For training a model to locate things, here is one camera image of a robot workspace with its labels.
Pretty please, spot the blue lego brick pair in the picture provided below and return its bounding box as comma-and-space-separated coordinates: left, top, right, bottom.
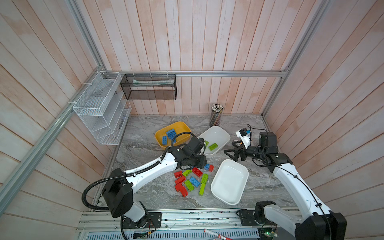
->
166, 129, 177, 140

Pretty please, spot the red lego brick bottom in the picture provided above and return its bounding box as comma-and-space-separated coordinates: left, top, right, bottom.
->
175, 183, 188, 197

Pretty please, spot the black mesh wall basket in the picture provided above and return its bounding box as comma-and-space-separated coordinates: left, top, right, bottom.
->
120, 73, 178, 101

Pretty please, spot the yellow plastic bin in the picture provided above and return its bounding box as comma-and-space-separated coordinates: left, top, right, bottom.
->
155, 121, 191, 150

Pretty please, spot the white plastic bin far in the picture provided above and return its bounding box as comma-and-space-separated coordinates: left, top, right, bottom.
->
199, 126, 231, 158

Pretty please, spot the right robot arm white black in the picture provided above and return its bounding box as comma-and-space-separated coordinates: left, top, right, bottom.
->
224, 127, 347, 240

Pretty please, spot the white wire mesh shelf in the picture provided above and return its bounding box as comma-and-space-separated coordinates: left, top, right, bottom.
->
73, 72, 132, 145

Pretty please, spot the red white marker pen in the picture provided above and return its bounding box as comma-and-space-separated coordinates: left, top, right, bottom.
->
204, 229, 233, 240

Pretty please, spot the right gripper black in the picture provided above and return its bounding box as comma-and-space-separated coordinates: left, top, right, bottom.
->
224, 140, 265, 162

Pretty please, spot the white plastic bin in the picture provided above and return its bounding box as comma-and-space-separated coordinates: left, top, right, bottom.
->
199, 126, 231, 158
211, 159, 249, 206

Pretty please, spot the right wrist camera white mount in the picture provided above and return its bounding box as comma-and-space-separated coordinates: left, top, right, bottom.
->
236, 128, 251, 149

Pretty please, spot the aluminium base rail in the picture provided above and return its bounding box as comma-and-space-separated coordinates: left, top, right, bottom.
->
76, 208, 292, 240

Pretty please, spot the white plastic bin near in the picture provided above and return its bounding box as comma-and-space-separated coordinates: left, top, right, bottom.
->
211, 159, 249, 206

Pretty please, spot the green lego brick bottom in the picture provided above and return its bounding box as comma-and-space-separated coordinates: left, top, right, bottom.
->
199, 183, 206, 196

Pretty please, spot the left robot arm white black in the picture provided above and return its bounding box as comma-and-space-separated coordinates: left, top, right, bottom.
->
82, 132, 207, 228

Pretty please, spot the red lego brick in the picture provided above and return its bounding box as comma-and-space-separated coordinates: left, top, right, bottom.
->
192, 168, 203, 178
175, 175, 186, 185
175, 183, 188, 197
174, 171, 183, 178

